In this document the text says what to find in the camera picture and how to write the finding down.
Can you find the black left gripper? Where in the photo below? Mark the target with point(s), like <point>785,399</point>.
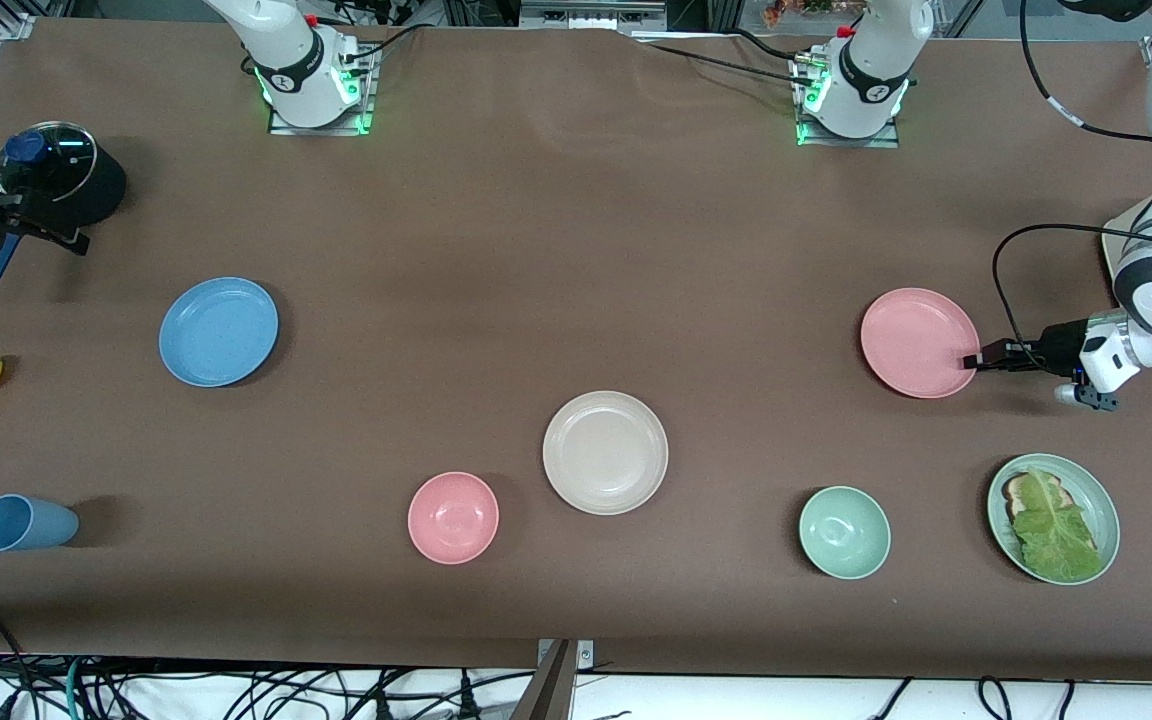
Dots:
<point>1060,345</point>

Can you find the beige shallow bowl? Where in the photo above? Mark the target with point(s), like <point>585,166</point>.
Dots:
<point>605,453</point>

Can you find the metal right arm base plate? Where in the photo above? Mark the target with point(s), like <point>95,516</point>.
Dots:
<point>364,100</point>

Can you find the silver table edge bracket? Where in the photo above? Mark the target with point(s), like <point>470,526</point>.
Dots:
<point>584,654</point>

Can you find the dark beam under table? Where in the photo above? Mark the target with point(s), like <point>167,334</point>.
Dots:
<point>548,690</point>

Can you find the small deep pink bowl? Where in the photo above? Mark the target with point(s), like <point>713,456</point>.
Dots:
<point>453,518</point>

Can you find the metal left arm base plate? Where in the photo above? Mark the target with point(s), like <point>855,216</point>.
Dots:
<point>886,140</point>

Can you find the blue plastic cup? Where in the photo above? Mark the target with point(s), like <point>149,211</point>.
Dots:
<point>26,523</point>

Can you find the glass lid with blue knob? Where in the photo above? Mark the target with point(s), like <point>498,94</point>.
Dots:
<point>71,160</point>

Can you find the blue shallow bowl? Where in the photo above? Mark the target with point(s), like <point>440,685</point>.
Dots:
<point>218,332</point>

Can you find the pink shallow bowl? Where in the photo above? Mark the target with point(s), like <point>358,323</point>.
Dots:
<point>916,342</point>

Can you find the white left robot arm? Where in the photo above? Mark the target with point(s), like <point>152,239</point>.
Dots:
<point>876,60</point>

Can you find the green lettuce leaf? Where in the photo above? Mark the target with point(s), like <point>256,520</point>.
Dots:
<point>1056,535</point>

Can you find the colourful background food items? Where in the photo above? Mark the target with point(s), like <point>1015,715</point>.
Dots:
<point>806,10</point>

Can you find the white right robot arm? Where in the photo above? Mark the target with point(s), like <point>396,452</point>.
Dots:
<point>286,60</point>

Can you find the green plate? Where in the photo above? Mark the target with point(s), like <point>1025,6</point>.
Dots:
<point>1101,490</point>

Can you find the small deep green bowl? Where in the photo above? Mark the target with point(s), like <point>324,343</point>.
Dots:
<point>844,532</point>

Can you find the toasted bread slice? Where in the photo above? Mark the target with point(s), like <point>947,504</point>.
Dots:
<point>1016,490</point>

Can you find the grey background device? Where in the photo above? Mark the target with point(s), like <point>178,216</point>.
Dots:
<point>591,14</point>

